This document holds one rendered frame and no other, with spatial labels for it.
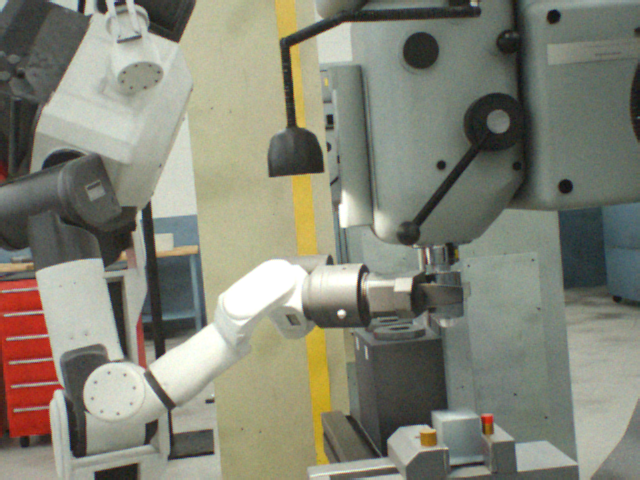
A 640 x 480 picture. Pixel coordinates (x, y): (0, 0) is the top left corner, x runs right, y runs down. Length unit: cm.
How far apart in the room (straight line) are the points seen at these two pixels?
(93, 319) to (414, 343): 55
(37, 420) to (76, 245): 468
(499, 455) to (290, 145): 48
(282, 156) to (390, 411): 59
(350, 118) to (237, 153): 174
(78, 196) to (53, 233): 6
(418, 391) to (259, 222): 145
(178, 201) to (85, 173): 889
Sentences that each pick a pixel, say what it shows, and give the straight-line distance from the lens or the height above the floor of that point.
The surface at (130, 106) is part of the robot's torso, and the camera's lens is 146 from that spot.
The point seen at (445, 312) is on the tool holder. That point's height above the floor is 122.
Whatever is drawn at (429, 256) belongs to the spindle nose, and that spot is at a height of 129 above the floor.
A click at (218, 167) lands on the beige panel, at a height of 148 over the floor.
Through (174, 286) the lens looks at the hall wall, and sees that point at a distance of 1029.
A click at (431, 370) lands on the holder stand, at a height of 107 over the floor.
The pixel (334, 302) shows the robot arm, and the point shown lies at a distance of 129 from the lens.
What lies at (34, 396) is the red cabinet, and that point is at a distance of 597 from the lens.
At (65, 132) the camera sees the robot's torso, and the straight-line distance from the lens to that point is 144.
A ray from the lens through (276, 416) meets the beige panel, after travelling 306.
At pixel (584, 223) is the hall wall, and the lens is 1108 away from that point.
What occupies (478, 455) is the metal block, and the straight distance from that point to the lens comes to 132.
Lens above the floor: 140
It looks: 3 degrees down
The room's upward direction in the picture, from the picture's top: 5 degrees counter-clockwise
